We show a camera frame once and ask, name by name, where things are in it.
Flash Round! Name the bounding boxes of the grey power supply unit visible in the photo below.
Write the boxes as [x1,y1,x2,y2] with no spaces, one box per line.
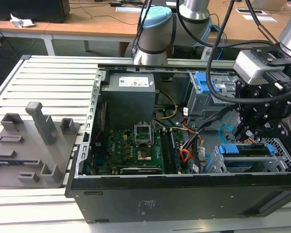
[100,72,157,124]

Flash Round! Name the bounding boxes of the blue plastic drive bracket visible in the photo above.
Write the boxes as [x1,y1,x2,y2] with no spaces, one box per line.
[195,71,220,94]

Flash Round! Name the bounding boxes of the thick black camera cable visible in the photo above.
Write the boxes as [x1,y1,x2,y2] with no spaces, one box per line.
[206,0,291,105]

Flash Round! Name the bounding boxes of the black RAM slot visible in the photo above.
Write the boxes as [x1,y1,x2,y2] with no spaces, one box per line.
[168,130,179,174]
[163,130,175,174]

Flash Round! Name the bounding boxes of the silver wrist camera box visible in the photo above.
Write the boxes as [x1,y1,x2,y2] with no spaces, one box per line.
[233,50,286,85]

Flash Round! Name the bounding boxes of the grey parts rack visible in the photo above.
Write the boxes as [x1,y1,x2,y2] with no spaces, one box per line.
[0,101,81,189]

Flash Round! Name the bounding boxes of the black wire bundle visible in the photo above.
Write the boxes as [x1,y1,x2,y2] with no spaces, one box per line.
[191,106,237,173]

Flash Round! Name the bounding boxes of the long black expansion slot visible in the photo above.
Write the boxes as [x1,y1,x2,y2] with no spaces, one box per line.
[120,166,162,175]

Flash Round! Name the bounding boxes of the black cable brown sleeve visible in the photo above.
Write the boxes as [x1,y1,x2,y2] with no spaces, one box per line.
[244,0,281,47]

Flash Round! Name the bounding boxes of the black PC case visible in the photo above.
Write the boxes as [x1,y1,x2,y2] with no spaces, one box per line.
[64,63,291,224]

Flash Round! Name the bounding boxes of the metal socket cover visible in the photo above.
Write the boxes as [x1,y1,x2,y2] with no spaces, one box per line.
[134,122,153,146]

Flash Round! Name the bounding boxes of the crumpled white paper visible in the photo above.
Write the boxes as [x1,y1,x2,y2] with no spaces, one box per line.
[9,13,36,29]

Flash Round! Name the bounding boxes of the wooden office desk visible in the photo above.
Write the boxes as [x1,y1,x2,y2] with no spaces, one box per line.
[0,0,291,58]

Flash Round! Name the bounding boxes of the grey metal disk bay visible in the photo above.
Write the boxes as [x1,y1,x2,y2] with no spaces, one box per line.
[203,144,291,174]

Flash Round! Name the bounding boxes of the orange wire bundle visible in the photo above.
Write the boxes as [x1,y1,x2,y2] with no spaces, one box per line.
[179,148,194,168]

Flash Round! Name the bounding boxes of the green motherboard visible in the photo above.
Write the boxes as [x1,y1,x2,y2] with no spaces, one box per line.
[91,127,192,175]

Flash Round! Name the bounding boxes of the black disk power wire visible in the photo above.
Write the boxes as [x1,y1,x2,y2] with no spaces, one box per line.
[235,126,255,146]

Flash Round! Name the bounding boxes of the black box on desk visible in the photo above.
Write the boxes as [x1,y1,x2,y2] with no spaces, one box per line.
[0,0,71,24]

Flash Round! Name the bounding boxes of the flat blue disk wire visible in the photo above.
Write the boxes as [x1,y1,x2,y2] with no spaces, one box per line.
[218,124,235,146]

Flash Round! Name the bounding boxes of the grey metal drive cage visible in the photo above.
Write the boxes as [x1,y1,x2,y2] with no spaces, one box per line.
[189,71,241,122]

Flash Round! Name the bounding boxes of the yellow power wires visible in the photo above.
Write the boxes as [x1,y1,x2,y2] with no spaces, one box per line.
[152,89,178,120]

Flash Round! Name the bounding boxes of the CPU socket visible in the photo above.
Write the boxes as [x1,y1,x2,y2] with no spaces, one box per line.
[136,149,153,163]

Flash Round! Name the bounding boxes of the hard disk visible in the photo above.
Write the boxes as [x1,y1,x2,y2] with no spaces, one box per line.
[214,143,275,168]

